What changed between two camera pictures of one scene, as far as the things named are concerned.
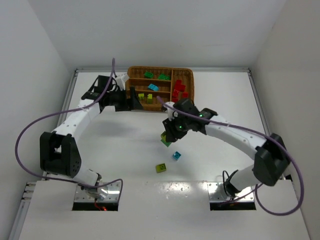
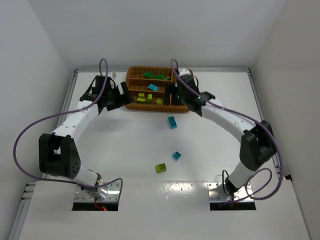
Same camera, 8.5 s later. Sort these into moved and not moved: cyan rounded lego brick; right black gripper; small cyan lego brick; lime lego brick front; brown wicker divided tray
Moved: right black gripper
Not moved: cyan rounded lego brick; lime lego brick front; brown wicker divided tray; small cyan lego brick
